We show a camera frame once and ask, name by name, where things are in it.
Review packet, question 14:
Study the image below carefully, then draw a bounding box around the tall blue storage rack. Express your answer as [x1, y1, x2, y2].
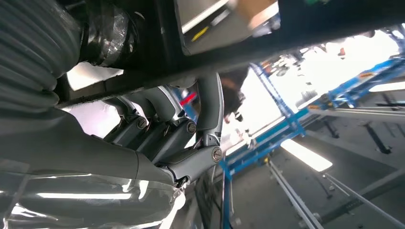
[218, 55, 405, 229]

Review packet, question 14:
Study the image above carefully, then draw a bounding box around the person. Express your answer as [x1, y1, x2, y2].
[220, 67, 251, 125]

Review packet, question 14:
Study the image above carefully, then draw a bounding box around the brown cardboard box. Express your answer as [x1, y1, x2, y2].
[234, 0, 280, 31]

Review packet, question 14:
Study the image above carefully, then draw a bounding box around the ceiling light panel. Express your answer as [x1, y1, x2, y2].
[368, 81, 405, 93]
[280, 139, 333, 173]

